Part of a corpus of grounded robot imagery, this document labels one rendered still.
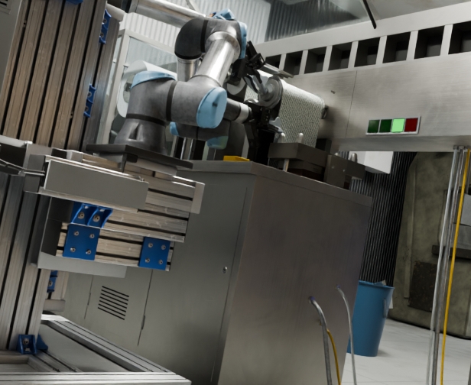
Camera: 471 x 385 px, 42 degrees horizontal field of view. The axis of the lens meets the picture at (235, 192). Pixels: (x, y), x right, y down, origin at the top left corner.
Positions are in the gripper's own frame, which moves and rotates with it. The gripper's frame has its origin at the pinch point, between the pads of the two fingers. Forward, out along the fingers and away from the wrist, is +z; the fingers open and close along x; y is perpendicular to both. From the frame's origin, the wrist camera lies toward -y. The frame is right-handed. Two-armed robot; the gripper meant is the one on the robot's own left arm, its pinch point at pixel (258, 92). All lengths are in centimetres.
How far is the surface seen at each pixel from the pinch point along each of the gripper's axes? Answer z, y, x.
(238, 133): 20.8, 1.1, 30.1
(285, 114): 11.9, 0.1, -8.3
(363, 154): 274, 319, 292
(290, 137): 21.0, -2.7, -8.2
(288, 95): 6.6, 6.2, -8.2
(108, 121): -5, -22, 94
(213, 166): 4.4, -44.3, -12.9
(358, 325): 215, 44, 82
